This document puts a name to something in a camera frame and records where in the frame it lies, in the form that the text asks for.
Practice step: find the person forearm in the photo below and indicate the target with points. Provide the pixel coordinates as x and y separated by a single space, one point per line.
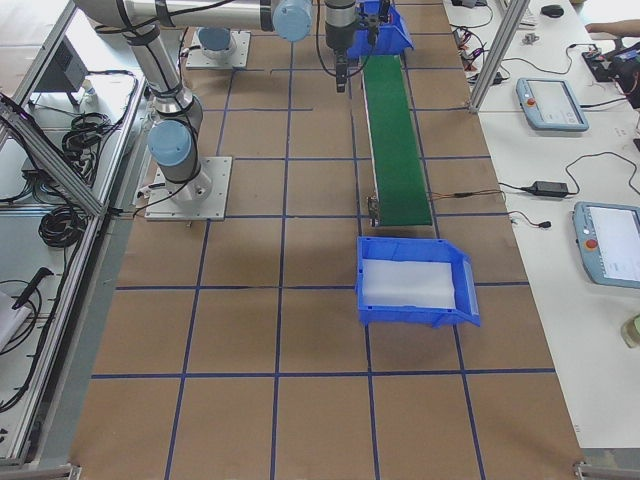
623 28

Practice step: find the left blue plastic bin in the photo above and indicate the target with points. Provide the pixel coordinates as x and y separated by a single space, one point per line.
393 37

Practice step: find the blue plastic bin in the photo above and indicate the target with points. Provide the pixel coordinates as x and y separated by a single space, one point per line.
466 309
393 37

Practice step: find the green conveyor belt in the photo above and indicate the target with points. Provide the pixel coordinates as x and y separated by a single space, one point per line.
400 197

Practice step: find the black computer mouse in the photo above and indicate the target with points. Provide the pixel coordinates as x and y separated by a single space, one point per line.
552 11

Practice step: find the upper teach pendant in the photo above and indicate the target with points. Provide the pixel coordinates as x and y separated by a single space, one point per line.
550 105

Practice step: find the teach pendant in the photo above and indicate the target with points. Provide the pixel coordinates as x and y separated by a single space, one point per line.
607 236
550 105

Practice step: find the right blue plastic bin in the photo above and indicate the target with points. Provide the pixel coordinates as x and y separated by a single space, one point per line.
466 309

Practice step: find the white foam pad right bin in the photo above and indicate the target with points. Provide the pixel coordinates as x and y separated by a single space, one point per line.
408 283

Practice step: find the black power adapter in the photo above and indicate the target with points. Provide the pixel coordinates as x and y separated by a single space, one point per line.
550 189

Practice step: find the grey control box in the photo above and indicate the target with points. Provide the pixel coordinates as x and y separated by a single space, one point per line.
65 72

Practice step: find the lower teach pendant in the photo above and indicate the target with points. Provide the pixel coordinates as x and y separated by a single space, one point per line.
607 236

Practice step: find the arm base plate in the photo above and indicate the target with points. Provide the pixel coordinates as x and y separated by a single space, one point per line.
218 49
203 198

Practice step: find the aluminium frame post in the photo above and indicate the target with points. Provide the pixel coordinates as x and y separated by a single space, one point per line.
497 51

